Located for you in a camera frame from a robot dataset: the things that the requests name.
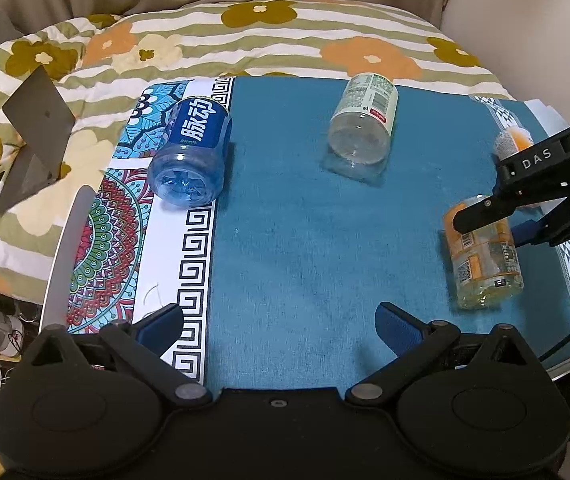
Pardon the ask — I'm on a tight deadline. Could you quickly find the clear orange label cup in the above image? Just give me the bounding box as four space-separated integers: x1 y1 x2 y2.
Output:
443 195 524 310

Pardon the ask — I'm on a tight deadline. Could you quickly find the orange printed plastic cup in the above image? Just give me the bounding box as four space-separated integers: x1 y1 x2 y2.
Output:
493 126 534 160

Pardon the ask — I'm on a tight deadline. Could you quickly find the clear green label cup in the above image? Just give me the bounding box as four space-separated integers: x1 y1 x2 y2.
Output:
327 73 399 166

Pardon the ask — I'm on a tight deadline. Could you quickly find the blue label plastic cup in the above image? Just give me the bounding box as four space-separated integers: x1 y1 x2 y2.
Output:
147 96 233 209

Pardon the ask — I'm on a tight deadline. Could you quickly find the teal patterned table mat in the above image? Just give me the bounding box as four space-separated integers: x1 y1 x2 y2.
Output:
43 77 570 390

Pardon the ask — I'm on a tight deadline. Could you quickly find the grey folded laptop stand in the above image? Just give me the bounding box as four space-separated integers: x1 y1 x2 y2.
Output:
0 66 76 214

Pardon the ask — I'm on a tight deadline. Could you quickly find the floral striped duvet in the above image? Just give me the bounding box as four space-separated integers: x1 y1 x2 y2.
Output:
0 0 506 304

